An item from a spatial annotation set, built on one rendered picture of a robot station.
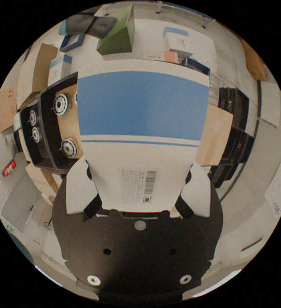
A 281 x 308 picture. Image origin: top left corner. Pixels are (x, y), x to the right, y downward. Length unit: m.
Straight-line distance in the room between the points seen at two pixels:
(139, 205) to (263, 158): 2.90
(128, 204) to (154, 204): 0.04
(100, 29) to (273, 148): 3.03
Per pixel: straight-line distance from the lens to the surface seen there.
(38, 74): 0.75
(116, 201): 0.15
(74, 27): 0.51
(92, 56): 0.67
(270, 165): 2.88
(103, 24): 0.52
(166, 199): 0.15
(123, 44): 0.52
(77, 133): 0.50
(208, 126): 0.47
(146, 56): 0.50
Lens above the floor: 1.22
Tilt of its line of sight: 61 degrees down
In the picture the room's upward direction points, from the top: 180 degrees clockwise
